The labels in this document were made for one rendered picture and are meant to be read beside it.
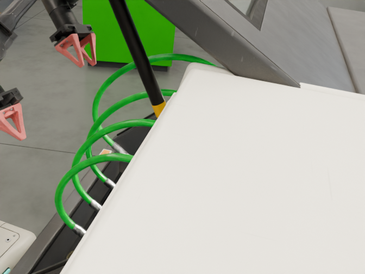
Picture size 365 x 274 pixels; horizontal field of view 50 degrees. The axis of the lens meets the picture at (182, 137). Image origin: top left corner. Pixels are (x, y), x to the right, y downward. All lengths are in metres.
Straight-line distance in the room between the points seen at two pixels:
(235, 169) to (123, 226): 0.09
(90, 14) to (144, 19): 0.55
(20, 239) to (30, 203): 0.63
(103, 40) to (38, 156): 1.74
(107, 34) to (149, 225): 4.09
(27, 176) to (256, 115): 2.53
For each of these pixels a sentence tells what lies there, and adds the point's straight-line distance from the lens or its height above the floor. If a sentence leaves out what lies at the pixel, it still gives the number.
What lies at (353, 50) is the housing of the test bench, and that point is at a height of 1.50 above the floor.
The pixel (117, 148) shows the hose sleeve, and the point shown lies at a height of 1.16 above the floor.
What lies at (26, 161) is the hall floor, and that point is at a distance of 2.96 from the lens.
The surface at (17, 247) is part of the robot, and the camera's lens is 1.98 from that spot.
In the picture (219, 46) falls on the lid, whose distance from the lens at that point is 0.42.
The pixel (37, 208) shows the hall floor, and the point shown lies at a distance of 2.56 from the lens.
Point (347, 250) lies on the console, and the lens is 0.24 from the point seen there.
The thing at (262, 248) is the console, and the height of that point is 1.55.
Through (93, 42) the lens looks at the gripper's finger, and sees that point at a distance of 1.07.
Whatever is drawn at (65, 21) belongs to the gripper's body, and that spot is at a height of 1.40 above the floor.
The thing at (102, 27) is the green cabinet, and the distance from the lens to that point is 4.27.
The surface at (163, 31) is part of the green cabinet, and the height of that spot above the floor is 0.47.
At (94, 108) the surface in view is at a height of 1.25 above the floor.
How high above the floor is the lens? 1.71
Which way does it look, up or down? 32 degrees down
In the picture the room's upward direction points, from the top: 8 degrees clockwise
